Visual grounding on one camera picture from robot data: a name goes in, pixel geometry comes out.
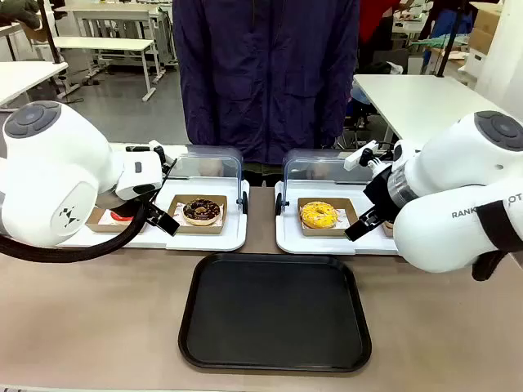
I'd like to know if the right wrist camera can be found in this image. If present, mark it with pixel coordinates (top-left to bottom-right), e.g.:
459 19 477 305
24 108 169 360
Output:
344 140 381 172

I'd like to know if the person in navy jacket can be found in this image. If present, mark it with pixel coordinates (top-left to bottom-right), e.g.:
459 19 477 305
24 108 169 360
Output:
171 0 361 187

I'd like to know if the clear display lid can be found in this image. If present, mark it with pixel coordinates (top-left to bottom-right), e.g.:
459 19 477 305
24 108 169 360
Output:
275 149 381 216
163 145 249 214

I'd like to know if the person in red top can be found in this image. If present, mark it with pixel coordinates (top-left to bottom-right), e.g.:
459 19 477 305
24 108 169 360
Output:
358 0 404 46

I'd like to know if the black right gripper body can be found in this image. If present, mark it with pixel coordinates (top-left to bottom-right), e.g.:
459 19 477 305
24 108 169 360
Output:
362 165 405 224

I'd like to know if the black cable strap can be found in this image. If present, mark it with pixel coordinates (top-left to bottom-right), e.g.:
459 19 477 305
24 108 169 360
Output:
472 199 523 283

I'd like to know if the black pole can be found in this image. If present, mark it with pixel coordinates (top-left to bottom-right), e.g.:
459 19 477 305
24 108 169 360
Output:
435 0 465 78
39 0 59 65

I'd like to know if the person's right hand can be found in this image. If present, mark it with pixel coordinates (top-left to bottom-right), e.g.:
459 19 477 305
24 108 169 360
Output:
199 158 225 177

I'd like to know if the yellow glazed donut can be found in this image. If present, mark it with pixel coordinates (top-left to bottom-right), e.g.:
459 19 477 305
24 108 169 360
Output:
300 201 339 229

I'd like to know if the white desk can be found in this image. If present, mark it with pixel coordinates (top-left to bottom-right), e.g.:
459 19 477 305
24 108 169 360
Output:
55 2 167 40

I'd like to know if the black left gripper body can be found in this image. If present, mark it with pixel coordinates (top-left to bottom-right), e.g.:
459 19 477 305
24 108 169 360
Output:
116 194 147 220

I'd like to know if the white box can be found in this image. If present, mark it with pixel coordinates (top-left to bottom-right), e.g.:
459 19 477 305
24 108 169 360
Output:
464 47 488 89

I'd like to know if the black bag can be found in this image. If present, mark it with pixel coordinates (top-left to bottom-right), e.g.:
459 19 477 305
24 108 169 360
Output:
365 60 405 76

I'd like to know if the black serving tray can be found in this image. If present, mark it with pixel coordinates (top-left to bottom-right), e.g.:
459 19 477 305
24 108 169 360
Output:
177 252 373 373

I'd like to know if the white display tray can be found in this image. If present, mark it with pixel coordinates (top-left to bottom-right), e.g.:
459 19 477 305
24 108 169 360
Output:
275 179 404 256
60 179 249 252

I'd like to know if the dark green jacket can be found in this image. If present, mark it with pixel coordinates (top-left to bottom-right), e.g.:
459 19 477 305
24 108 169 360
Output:
0 0 42 26

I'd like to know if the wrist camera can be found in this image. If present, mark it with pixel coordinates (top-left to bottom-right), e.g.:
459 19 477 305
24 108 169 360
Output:
125 140 169 175
344 140 381 172

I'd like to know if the green cloth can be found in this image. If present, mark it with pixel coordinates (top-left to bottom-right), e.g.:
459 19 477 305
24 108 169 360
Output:
409 34 467 54

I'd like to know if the chocolate donut with nut sprinkles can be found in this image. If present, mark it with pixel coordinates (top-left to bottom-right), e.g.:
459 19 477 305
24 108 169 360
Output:
181 198 222 227

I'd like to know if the white bench table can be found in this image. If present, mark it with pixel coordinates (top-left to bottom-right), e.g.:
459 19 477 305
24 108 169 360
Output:
52 36 161 102

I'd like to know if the person in blue top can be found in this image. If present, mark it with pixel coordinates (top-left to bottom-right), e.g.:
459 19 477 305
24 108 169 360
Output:
420 0 475 42

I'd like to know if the black cable sleeve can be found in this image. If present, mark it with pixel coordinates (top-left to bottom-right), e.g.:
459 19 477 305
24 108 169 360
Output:
0 199 148 265

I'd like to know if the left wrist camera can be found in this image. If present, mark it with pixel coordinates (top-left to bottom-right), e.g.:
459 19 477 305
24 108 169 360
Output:
125 140 169 175

